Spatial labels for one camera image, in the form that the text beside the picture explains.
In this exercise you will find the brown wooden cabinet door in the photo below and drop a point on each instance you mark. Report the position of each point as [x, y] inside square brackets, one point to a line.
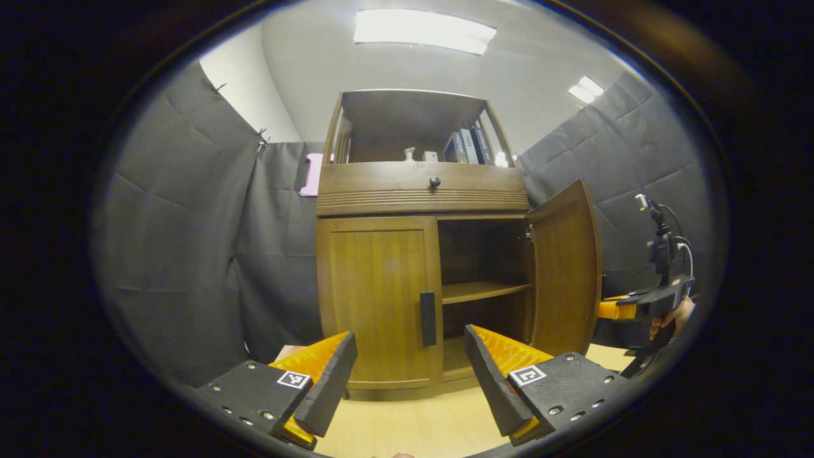
[566, 273]
[375, 299]

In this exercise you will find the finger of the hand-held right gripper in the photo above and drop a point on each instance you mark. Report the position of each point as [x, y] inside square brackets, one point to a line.
[613, 309]

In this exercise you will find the wooden cabinet drawer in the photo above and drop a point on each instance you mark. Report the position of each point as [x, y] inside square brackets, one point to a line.
[381, 187]

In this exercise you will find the dark blue book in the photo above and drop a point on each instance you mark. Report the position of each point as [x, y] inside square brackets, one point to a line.
[483, 145]
[453, 149]

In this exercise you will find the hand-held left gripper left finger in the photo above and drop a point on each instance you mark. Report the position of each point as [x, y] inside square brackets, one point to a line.
[331, 388]

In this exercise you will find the grey blue book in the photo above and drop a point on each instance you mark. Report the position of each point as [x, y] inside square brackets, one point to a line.
[469, 146]

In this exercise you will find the large ceiling light panel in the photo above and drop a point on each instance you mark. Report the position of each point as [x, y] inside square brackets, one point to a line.
[423, 30]

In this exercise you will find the silver door hinge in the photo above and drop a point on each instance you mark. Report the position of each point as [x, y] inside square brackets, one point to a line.
[529, 233]

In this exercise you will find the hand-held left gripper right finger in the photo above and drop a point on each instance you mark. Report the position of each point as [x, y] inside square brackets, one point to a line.
[493, 388]

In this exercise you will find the brown wooden shoe cabinet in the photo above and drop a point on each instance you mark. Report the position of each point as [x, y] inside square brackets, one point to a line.
[381, 191]

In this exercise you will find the small ceiling light panel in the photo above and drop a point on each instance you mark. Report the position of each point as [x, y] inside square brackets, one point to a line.
[586, 89]

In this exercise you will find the wooden cabinet shelf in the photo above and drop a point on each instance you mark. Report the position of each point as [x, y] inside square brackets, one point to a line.
[477, 291]

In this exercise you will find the small white box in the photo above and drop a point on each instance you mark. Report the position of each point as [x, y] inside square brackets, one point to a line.
[430, 156]

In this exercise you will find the black backdrop cloth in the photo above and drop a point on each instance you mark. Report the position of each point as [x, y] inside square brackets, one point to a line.
[191, 242]

